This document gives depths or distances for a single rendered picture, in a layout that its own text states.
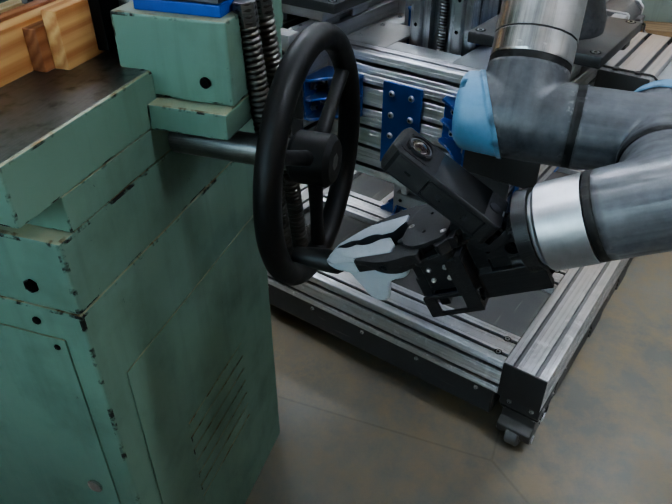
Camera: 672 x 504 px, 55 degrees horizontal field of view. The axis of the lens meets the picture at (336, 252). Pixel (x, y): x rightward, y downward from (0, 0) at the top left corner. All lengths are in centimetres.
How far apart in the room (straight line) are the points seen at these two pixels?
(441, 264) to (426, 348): 84
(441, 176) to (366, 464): 96
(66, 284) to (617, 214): 50
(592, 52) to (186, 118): 64
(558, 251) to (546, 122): 12
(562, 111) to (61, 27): 51
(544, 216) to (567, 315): 95
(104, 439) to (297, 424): 69
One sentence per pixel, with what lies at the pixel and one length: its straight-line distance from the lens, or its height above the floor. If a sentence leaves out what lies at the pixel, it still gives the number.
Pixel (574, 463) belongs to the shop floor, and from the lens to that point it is 150.
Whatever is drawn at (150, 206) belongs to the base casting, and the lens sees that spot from 77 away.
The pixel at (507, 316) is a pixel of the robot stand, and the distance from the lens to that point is 146.
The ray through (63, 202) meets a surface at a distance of 65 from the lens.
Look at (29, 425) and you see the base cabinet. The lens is 93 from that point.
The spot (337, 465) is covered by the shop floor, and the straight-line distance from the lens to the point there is 141.
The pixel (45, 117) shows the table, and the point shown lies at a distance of 66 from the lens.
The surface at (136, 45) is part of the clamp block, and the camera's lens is 75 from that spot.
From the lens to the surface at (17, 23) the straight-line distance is 77.
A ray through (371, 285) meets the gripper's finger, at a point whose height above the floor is 76.
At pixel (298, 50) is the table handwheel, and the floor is 95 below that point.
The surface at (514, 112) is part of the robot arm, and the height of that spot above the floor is 92.
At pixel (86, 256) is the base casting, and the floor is 77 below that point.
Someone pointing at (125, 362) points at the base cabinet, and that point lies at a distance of 80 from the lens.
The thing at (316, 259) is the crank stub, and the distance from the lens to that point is 66.
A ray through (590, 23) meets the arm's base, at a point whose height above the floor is 84.
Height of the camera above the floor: 115
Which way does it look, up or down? 36 degrees down
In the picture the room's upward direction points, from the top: straight up
